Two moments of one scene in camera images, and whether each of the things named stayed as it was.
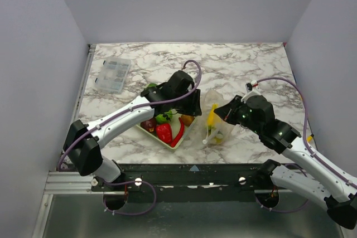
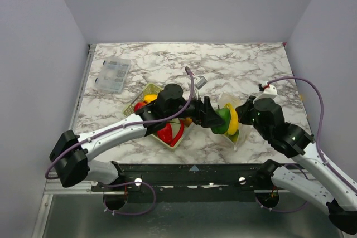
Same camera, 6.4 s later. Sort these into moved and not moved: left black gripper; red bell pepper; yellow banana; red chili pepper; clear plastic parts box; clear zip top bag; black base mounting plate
Moved: yellow banana; clear zip top bag; left black gripper
Not moved: red chili pepper; clear plastic parts box; red bell pepper; black base mounting plate
